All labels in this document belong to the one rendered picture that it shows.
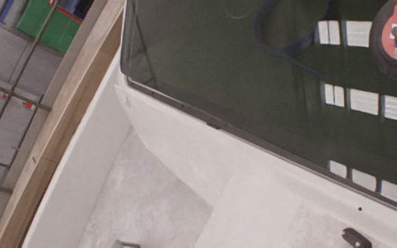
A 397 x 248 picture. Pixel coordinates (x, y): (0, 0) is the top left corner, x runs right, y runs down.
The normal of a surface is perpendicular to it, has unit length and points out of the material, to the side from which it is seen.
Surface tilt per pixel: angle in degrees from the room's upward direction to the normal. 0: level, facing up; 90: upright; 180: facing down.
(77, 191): 90
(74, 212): 90
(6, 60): 90
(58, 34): 90
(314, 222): 0
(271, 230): 3
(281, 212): 3
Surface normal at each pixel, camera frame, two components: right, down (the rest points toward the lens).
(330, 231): -0.68, -0.36
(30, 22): 0.59, 0.25
